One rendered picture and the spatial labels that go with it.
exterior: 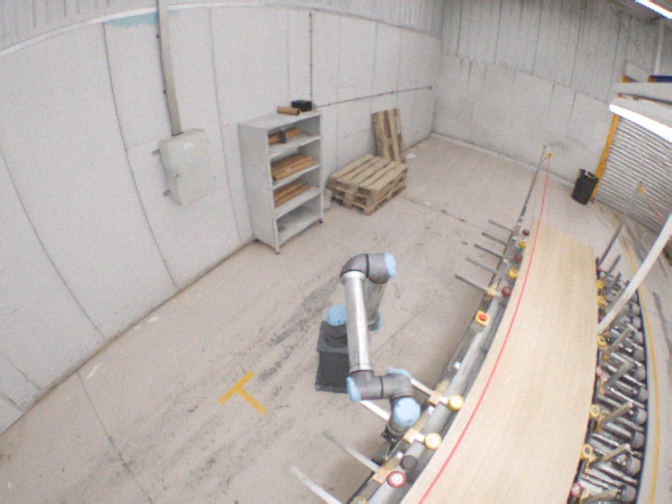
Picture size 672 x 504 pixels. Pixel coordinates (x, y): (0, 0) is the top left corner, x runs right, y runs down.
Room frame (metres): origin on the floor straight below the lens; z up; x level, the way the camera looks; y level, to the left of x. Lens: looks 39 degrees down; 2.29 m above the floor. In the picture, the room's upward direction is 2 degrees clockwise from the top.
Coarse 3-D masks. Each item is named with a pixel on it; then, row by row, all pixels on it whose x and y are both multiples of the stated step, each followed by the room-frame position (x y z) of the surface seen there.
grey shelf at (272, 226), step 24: (264, 120) 3.04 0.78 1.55; (288, 120) 3.01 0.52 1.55; (312, 120) 3.54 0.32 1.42; (240, 144) 2.97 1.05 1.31; (288, 144) 3.09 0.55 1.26; (312, 144) 3.54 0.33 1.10; (264, 168) 2.76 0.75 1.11; (312, 168) 3.29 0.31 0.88; (264, 192) 2.78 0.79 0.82; (312, 192) 3.36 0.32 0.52; (264, 216) 2.81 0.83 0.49; (288, 216) 3.38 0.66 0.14; (312, 216) 3.39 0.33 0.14; (264, 240) 2.85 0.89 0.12
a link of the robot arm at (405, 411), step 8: (400, 400) 0.38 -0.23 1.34; (408, 400) 0.38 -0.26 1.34; (392, 408) 0.37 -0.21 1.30; (400, 408) 0.35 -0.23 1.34; (408, 408) 0.35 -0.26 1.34; (416, 408) 0.35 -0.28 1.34; (392, 416) 0.34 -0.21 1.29; (400, 416) 0.33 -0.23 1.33; (408, 416) 0.32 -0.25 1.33; (416, 416) 0.32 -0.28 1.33; (392, 424) 0.32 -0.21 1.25; (400, 424) 0.31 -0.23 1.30; (408, 424) 0.30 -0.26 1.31
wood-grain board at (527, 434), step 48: (528, 240) 1.95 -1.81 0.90; (576, 240) 2.01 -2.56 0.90; (528, 288) 1.33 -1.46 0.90; (576, 288) 1.31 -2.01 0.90; (528, 336) 0.90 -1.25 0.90; (576, 336) 0.84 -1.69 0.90; (480, 384) 0.61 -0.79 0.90; (528, 384) 0.56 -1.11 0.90; (576, 384) 0.49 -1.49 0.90; (480, 432) 0.34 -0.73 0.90; (528, 432) 0.28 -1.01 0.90; (576, 432) 0.19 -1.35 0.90; (432, 480) 0.13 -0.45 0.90; (480, 480) 0.09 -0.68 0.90; (528, 480) 0.02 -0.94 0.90
